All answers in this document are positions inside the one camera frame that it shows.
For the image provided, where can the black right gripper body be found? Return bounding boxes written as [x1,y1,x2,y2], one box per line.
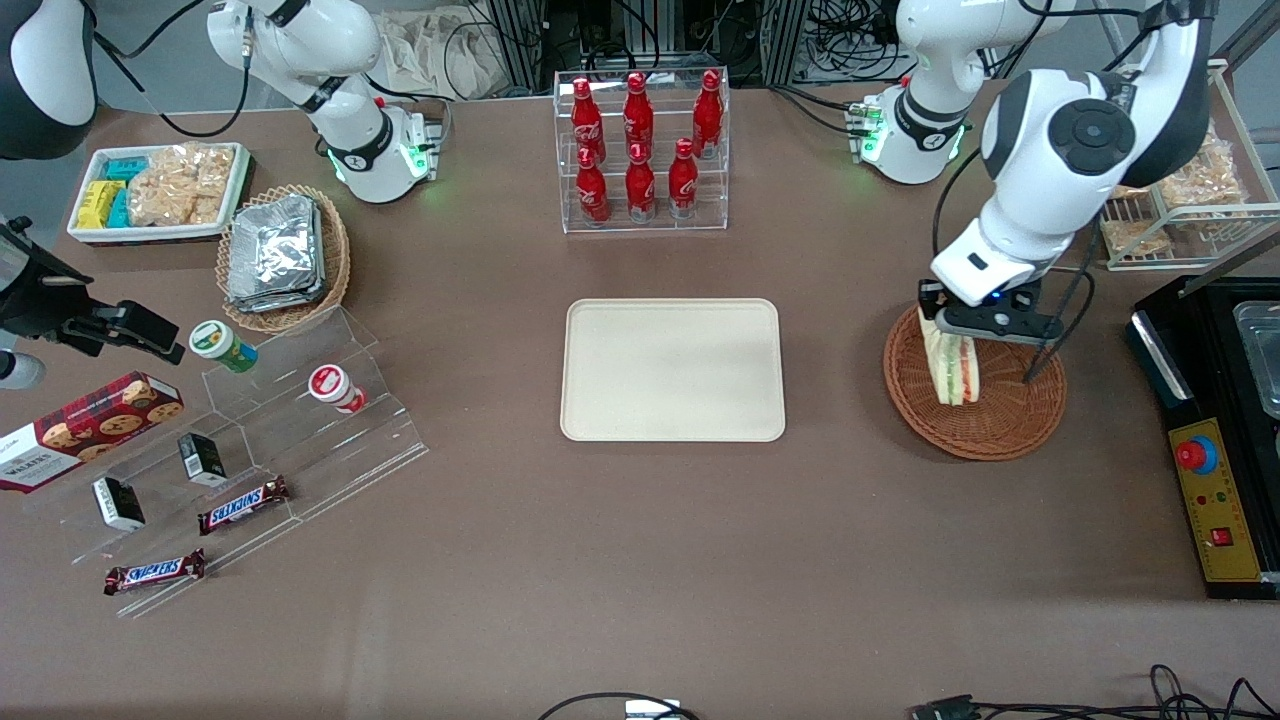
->
[0,215,97,341]

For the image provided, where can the triangle sandwich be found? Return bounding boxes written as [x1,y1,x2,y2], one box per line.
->
[921,318,982,407]

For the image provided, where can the white rectangular snack tray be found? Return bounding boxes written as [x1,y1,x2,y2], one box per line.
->
[66,141,252,247]

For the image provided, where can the round brown wicker basket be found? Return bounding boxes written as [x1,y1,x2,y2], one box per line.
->
[882,300,1068,462]

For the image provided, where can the oval brown wicker basket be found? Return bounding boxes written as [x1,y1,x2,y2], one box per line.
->
[215,184,352,335]

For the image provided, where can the beige plastic serving tray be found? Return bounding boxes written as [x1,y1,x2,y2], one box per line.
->
[559,297,788,444]

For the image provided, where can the green lidded snack cup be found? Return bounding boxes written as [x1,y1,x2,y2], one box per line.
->
[188,319,260,375]

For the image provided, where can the red tartan cookie box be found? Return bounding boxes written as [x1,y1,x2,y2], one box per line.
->
[0,370,186,495]

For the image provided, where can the yellow snack packet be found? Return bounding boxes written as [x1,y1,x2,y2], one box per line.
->
[77,179,127,231]

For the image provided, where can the small black box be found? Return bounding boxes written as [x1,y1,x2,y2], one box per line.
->
[177,431,230,489]
[91,476,147,533]

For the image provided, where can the clear bag of rice crackers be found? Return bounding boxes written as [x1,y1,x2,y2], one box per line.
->
[126,142,237,228]

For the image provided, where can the silver foil packet stack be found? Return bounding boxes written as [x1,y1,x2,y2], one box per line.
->
[225,194,327,315]

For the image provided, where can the black machine housing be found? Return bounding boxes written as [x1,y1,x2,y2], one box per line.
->
[1127,274,1280,602]

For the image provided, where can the clear acrylic step stand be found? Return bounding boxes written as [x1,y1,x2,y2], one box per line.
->
[28,304,431,620]

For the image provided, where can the red lidded snack cup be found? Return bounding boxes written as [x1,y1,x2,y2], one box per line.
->
[307,364,368,415]

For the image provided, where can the brown Snickers bar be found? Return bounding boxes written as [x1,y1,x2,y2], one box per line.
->
[196,475,292,537]
[103,547,208,598]

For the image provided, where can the red emergency stop button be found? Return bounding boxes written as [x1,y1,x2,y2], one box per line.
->
[1174,436,1219,477]

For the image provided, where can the red cola bottle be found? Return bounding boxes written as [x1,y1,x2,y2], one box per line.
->
[571,77,607,167]
[622,71,655,160]
[692,69,725,160]
[667,137,700,221]
[625,142,658,224]
[576,147,612,228]

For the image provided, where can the clear acrylic bottle rack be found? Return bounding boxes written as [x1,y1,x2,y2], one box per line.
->
[552,67,732,236]

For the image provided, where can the yellow control panel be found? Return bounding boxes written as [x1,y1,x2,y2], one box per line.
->
[1167,417,1264,584]

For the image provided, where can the beige cloth bag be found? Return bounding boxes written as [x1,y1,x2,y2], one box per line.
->
[378,8,503,102]

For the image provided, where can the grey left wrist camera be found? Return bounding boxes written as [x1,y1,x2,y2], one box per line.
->
[940,296,1067,348]

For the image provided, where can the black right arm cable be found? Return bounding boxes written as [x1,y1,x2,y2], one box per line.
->
[93,0,252,140]

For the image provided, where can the black left arm base cables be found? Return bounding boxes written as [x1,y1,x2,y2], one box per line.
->
[768,82,863,138]

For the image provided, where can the white wire rack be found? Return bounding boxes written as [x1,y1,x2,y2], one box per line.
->
[1097,58,1280,273]

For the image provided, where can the aluminium equipment frame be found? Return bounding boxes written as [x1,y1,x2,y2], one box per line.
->
[488,0,906,89]

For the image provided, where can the black cable connector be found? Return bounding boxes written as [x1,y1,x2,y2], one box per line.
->
[908,694,987,720]

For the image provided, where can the black tangled cable bundle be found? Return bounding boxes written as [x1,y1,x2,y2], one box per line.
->
[984,663,1280,720]

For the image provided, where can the black looped table cable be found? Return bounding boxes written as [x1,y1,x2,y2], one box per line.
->
[537,691,701,720]

